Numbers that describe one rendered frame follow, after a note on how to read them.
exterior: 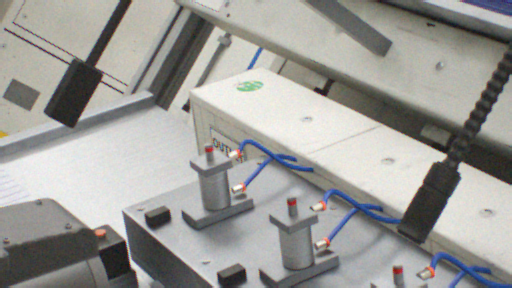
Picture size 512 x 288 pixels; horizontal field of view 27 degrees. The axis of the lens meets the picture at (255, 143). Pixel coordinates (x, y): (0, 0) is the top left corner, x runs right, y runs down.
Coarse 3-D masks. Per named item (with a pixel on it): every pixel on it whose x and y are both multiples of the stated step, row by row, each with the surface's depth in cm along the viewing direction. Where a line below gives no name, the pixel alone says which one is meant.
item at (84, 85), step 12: (72, 60) 74; (72, 72) 74; (84, 72) 74; (96, 72) 74; (60, 84) 74; (72, 84) 74; (84, 84) 74; (96, 84) 75; (60, 96) 74; (72, 96) 74; (84, 96) 74; (48, 108) 74; (60, 108) 74; (72, 108) 74; (84, 108) 75; (60, 120) 74; (72, 120) 75
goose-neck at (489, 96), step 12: (504, 60) 58; (504, 72) 58; (492, 84) 58; (504, 84) 58; (480, 96) 58; (492, 96) 58; (480, 108) 58; (468, 120) 58; (480, 120) 58; (468, 132) 58; (456, 144) 58; (468, 144) 58; (456, 156) 58; (456, 168) 58
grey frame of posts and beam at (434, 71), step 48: (240, 0) 106; (288, 0) 101; (336, 0) 95; (192, 48) 120; (288, 48) 98; (336, 48) 93; (432, 48) 84; (480, 48) 81; (384, 96) 91; (432, 96) 82; (480, 144) 86
